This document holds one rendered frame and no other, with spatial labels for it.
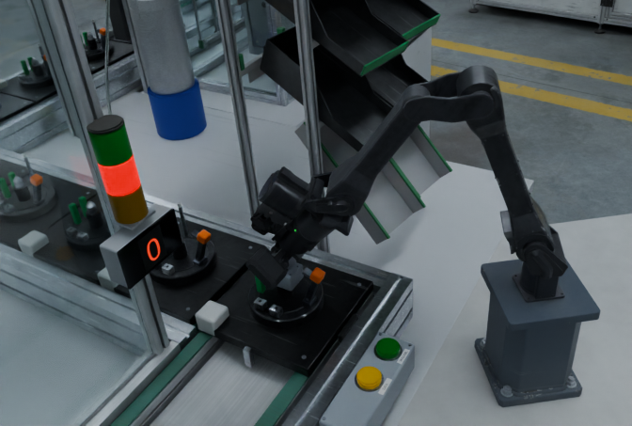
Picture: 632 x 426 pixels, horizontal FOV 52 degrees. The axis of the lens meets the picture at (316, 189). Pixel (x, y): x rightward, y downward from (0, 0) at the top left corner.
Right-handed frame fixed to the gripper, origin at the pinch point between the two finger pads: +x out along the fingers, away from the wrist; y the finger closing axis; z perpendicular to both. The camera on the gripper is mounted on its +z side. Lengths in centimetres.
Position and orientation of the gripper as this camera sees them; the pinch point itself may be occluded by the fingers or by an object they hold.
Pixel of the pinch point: (276, 254)
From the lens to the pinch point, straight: 115.6
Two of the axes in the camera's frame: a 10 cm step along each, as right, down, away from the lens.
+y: -5.1, 5.2, -6.9
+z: -6.9, -7.2, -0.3
